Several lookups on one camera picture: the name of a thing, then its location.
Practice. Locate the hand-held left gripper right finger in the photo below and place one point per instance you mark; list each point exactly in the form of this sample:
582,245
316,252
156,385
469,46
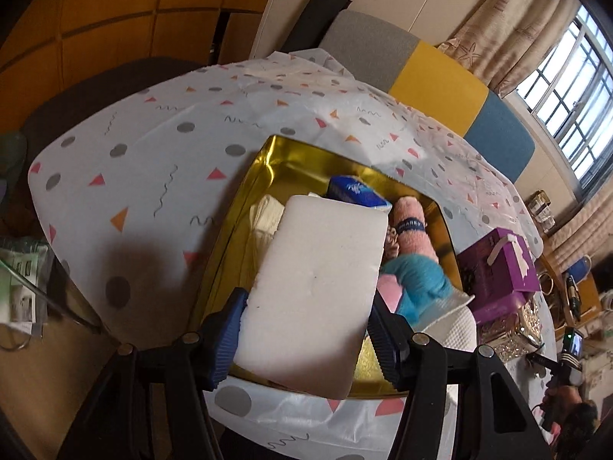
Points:
384,340

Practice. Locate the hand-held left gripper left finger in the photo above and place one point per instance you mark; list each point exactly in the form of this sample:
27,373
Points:
229,333

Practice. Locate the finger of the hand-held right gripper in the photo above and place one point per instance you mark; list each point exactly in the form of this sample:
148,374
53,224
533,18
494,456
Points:
541,364

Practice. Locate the white waffle cloth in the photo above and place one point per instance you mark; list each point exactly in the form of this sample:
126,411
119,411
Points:
452,340

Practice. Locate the blue plush toy pink dress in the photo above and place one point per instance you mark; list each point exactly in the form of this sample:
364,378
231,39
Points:
421,278

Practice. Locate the white paper napkin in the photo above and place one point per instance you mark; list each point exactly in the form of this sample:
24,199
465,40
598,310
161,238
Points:
448,303

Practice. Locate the white sponge block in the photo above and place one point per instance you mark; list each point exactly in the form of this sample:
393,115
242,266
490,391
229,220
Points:
311,287

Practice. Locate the brown patterned scrunchie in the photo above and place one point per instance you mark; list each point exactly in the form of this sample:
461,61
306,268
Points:
390,242

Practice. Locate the pink towel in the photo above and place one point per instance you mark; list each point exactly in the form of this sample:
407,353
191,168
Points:
416,247

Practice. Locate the beige cloth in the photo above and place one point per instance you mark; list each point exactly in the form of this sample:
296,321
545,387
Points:
266,220

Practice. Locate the blue pocket tissue pack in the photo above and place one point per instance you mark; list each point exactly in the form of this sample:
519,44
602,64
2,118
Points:
354,191

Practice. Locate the gold metal tray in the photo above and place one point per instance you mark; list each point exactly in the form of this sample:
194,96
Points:
268,167

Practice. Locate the person's right forearm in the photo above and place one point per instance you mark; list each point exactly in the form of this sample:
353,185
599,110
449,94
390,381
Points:
579,431

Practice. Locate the person's right hand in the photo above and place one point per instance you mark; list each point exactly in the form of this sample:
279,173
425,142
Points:
567,396

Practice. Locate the gold ornate tissue box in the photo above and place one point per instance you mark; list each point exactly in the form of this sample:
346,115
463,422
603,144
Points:
512,335

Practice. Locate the blue folding chair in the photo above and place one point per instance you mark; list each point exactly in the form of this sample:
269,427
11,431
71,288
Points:
580,268

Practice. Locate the purple cardboard box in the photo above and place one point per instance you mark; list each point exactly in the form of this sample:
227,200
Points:
498,273

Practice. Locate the beige patterned curtain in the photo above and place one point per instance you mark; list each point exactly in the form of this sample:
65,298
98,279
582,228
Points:
512,33
584,235

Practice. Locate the beige cardboard box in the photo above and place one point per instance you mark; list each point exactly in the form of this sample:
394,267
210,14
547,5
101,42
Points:
539,211

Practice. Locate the patterned plastic tablecloth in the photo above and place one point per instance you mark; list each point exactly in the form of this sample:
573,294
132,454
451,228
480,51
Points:
143,153

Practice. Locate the clear plastic bag of packets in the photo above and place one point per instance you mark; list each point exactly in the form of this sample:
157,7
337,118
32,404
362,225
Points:
21,287

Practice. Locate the barred window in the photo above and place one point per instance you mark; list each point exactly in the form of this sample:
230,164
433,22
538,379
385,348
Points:
574,96

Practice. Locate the grey yellow blue sofa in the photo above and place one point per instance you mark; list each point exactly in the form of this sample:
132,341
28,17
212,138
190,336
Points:
431,76

